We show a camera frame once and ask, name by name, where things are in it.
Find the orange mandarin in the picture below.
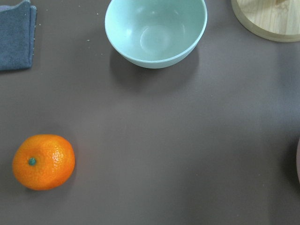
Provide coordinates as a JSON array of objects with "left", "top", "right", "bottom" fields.
[{"left": 12, "top": 134, "right": 75, "bottom": 191}]

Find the mint green bowl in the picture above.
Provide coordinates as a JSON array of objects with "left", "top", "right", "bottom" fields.
[{"left": 105, "top": 0, "right": 208, "bottom": 69}]

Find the wooden cup tree stand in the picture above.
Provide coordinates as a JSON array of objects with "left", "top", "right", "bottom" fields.
[{"left": 231, "top": 0, "right": 300, "bottom": 43}]

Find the pink bowl of ice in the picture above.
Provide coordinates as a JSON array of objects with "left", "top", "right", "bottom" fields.
[{"left": 296, "top": 139, "right": 300, "bottom": 182}]

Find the grey folded cloth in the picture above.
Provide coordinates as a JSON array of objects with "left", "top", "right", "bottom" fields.
[{"left": 0, "top": 0, "right": 37, "bottom": 71}]

